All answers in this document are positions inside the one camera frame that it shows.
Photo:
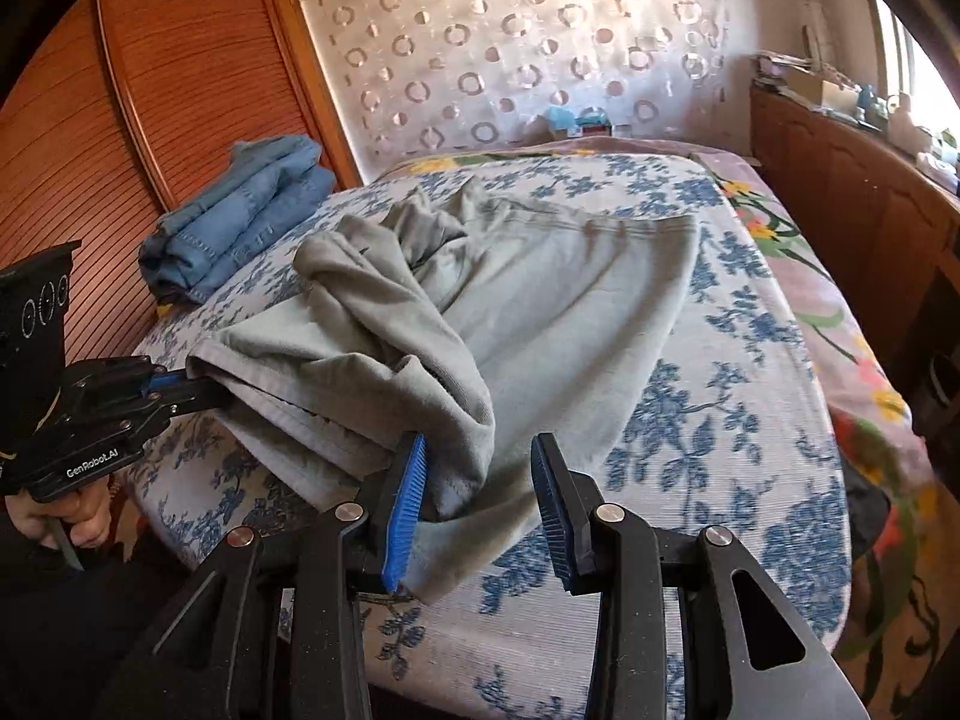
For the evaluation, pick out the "wooden headboard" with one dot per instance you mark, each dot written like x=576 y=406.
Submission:
x=187 y=75

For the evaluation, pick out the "blue tissue pack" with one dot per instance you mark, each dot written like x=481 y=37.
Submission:
x=559 y=122

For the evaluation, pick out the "grey pants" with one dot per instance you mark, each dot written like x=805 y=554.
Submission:
x=562 y=315

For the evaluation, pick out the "circle patterned curtain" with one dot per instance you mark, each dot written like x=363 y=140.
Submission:
x=525 y=37

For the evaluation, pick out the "person's dark clothing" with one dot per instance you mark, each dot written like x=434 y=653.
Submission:
x=67 y=637

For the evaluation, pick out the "row of bottles and clutter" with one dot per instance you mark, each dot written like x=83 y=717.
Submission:
x=907 y=127

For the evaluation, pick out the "blue floral blanket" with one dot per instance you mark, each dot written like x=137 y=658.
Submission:
x=712 y=427

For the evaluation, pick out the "cardboard box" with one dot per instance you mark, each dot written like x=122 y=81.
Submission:
x=821 y=88

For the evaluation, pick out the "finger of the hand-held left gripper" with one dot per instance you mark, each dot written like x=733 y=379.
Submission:
x=112 y=373
x=191 y=396

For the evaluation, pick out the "person's left hand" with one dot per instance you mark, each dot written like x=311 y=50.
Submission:
x=84 y=514

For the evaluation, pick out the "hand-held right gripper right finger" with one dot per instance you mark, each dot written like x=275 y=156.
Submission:
x=553 y=517

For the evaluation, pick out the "folded blue jeans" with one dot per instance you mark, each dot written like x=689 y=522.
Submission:
x=240 y=225

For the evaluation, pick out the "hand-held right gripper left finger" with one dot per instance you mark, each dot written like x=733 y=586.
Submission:
x=405 y=517

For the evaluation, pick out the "wooden cabinet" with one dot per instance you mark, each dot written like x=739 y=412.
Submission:
x=847 y=195

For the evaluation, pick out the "red and white box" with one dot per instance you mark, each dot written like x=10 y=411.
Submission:
x=595 y=124

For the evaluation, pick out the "window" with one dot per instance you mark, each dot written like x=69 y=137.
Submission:
x=911 y=60

